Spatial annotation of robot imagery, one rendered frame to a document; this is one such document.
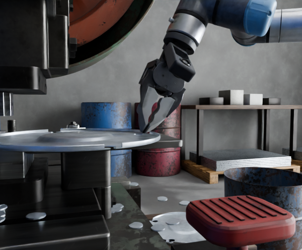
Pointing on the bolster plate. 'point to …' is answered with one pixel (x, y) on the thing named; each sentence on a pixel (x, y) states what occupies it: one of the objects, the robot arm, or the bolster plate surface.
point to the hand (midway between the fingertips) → (146, 127)
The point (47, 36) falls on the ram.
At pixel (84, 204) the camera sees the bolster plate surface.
